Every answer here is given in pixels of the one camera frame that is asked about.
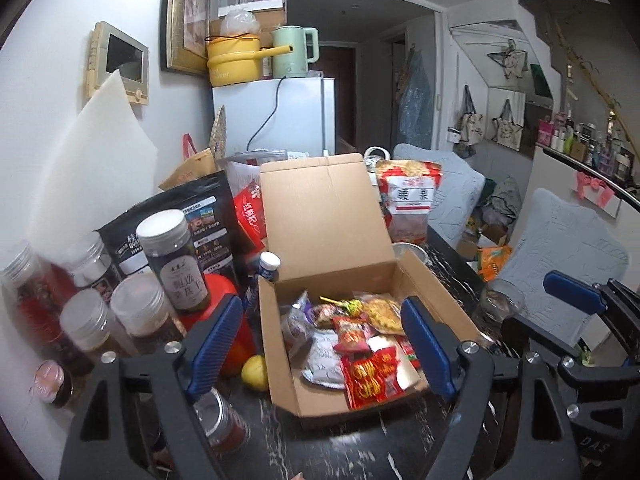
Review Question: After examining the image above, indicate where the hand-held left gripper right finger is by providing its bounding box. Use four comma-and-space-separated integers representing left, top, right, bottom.
401, 296, 584, 480

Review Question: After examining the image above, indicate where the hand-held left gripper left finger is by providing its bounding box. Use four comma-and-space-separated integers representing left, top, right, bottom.
60, 294, 246, 480

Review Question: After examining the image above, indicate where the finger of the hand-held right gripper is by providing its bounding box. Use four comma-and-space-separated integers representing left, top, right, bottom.
510, 311, 627, 397
542, 270, 640, 327

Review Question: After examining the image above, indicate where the yellow waffle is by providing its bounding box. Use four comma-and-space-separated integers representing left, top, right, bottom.
360, 296, 407, 336

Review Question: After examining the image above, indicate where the red and gold snack packet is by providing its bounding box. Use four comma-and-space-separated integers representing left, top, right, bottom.
340, 347, 422, 412

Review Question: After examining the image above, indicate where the small red snack packet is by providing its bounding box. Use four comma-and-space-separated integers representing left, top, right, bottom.
332, 316, 376, 354

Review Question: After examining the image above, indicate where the silver foil snack packet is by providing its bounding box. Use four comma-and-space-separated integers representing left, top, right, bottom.
280, 290, 316, 357

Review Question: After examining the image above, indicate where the white croissant print snack packet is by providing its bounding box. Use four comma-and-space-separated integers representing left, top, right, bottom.
300, 332, 351, 392

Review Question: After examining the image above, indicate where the cardboard box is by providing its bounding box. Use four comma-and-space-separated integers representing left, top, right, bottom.
257, 152, 484, 429

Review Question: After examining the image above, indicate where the chair with grey quilted cover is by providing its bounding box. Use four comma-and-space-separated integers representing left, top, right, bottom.
495, 187, 631, 352
392, 143, 486, 249

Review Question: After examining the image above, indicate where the red canister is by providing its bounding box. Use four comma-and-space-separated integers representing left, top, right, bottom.
177, 274, 259, 379

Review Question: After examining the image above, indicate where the yellow green citrus fruit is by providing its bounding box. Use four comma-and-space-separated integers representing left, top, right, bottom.
241, 354, 271, 392

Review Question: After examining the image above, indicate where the glass mug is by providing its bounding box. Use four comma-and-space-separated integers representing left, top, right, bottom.
480, 277, 527, 324

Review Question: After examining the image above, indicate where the orange snack bag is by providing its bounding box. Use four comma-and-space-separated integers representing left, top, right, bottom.
477, 245, 514, 282

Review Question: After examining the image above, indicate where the cluster of clear food jars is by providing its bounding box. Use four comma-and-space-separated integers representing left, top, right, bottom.
0, 209, 252, 457

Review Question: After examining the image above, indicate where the small white capped bottle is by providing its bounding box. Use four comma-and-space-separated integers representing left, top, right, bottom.
257, 251, 282, 284

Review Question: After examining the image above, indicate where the metal bowl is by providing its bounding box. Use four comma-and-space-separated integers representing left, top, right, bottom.
391, 241, 429, 266

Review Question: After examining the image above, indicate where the pink bow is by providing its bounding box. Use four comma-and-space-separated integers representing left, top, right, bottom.
575, 171, 622, 219

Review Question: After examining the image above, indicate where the black coffee bag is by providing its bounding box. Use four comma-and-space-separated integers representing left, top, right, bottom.
97, 170, 242, 286

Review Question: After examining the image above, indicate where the red plastic bag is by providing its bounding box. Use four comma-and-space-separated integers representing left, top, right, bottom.
232, 180, 266, 261

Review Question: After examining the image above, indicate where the red and clear nut bag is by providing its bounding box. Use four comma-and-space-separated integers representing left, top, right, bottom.
375, 160, 444, 246

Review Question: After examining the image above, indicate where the row of cosmetic bottles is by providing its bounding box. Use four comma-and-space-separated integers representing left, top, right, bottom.
537, 110, 640, 182

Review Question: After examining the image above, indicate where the canvas tote bag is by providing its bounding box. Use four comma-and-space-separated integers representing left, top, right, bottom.
491, 99, 526, 151
457, 85, 487, 147

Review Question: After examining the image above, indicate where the brown paper bag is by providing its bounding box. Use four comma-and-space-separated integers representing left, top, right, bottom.
160, 133, 219, 192

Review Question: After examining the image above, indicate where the woven straw fan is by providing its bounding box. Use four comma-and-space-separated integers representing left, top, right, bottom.
209, 105, 229, 159

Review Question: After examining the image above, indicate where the bamboo pole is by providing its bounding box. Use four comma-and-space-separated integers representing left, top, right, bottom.
552, 17, 632, 133

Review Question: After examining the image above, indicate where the white foam board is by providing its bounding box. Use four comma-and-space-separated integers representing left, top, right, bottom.
25, 70, 161, 257

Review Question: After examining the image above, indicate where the white refrigerator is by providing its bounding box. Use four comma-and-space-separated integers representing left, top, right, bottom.
211, 76, 336, 159

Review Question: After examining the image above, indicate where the blue plastic cover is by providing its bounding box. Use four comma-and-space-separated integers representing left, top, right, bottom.
397, 50, 435, 149

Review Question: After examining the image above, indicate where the brown door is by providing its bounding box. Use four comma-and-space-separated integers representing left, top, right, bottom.
317, 45, 358, 153

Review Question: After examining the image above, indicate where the yellow cooking pot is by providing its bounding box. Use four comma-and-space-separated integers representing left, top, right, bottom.
206, 32, 294, 87

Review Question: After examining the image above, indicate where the pale green electric kettle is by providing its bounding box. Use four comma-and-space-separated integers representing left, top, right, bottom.
271, 26, 320, 80

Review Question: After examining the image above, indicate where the clear plastic bag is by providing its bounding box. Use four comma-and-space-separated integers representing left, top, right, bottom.
220, 9, 261, 37

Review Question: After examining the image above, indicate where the framed picture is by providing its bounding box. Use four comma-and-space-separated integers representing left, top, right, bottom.
160, 0, 214, 77

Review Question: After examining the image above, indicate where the black power cable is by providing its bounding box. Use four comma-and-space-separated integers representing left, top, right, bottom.
246, 76, 288, 153

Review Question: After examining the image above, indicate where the wall intercom panel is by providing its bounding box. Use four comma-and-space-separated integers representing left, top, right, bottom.
84, 21, 150, 106

